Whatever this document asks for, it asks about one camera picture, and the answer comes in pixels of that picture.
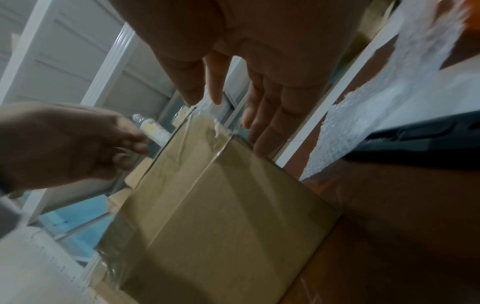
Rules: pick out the clear bubble wrap sheet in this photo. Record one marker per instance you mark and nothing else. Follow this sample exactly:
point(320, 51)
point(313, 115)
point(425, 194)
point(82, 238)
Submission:
point(356, 118)

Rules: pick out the person's right hand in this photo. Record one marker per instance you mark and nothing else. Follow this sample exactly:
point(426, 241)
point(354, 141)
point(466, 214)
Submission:
point(281, 44)

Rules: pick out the person's left hand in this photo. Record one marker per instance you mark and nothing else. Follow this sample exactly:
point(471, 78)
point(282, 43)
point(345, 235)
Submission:
point(56, 142)

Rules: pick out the green utility knife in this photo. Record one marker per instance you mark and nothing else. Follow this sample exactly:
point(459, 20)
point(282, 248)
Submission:
point(412, 139)

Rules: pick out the white paper sheet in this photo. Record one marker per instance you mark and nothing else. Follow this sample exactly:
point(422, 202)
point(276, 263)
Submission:
point(461, 95)

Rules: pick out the white metal shelf unit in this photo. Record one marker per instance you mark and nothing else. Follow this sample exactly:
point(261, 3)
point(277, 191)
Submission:
point(105, 68)

